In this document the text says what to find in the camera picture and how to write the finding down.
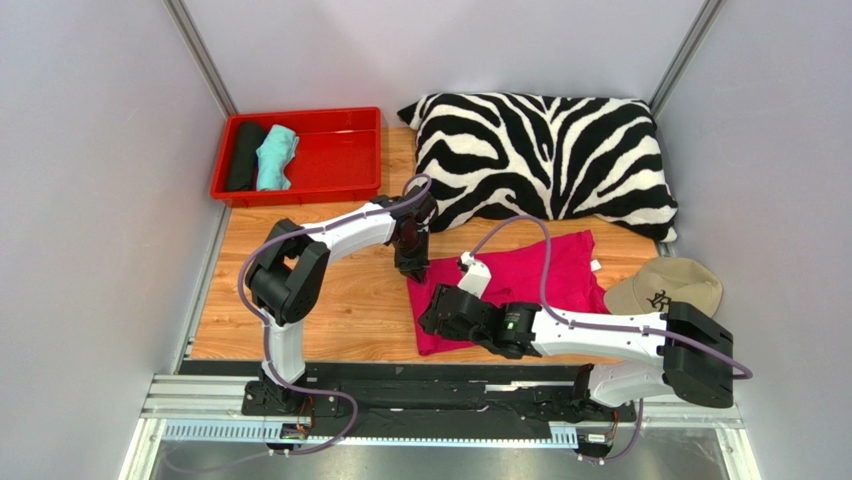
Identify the red plastic tray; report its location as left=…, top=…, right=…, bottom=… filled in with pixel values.
left=209, top=106, right=383, bottom=208

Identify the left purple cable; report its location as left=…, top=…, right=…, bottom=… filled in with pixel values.
left=236, top=174, right=434, bottom=467

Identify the beige baseball cap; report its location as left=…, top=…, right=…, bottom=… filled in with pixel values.
left=603, top=257, right=724, bottom=317

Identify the aluminium frame rail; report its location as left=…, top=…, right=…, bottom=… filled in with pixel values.
left=120, top=361, right=760, bottom=479

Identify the rolled teal t shirt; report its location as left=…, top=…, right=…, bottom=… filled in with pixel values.
left=255, top=124, right=300, bottom=191

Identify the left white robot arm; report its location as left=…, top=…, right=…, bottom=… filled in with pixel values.
left=237, top=174, right=437, bottom=396

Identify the magenta t shirt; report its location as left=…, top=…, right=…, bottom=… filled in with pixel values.
left=407, top=230, right=608, bottom=356

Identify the zebra print pillow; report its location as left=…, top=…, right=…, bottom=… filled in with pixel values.
left=397, top=92, right=678, bottom=243

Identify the rolled black t shirt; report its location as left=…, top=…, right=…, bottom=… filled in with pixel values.
left=225, top=121, right=267, bottom=192

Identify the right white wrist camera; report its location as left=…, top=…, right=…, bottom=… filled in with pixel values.
left=457, top=252, right=492, bottom=298

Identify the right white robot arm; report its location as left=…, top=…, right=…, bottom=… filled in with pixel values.
left=417, top=284, right=736, bottom=409

